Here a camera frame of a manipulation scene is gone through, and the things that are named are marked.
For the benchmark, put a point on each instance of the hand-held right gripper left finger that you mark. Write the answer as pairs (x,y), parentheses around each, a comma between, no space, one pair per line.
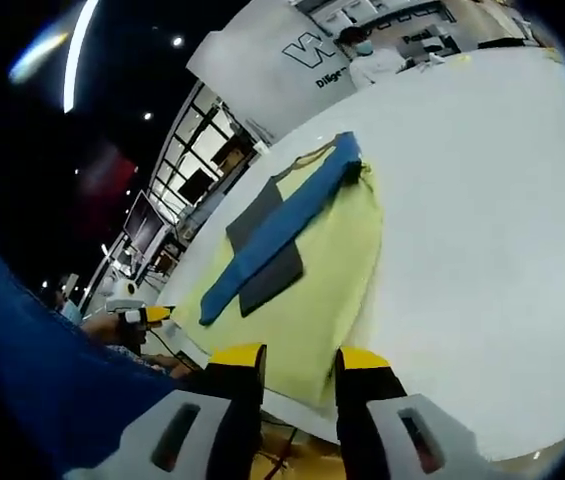
(212,415)

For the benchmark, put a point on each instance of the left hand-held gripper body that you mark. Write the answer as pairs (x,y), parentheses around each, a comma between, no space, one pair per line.
(129,310)

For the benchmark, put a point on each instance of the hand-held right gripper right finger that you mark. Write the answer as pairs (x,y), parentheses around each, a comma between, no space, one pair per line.
(387,415)

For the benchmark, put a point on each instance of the yellow grey blue garment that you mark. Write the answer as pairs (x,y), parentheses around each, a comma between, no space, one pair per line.
(302,280)

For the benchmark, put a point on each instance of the person's left hand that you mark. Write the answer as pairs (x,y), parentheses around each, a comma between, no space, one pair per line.
(107,332)

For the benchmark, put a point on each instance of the dark monitor screen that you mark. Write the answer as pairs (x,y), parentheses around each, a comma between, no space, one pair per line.
(143,222)

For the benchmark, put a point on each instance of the person's blue clothing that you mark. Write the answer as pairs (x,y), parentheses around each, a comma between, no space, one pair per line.
(72,380)

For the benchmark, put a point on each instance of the curved ceiling light strip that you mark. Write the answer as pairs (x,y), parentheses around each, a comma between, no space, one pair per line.
(77,55)

